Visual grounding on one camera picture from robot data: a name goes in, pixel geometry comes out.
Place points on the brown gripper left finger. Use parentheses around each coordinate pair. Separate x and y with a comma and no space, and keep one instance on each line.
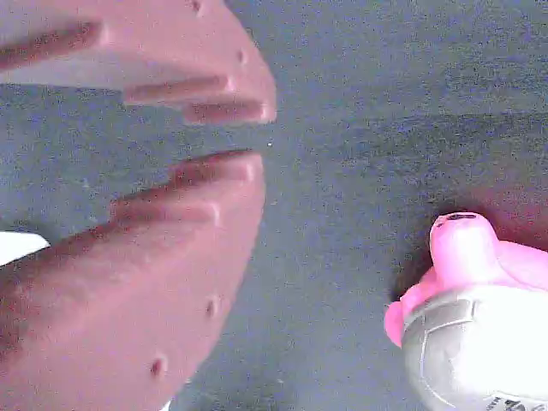
(128,299)

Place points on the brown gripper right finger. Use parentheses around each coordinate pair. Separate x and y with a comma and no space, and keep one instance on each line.
(171,47)

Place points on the red turtle toy gold shell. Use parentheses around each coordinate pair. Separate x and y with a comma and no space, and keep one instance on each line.
(462,257)

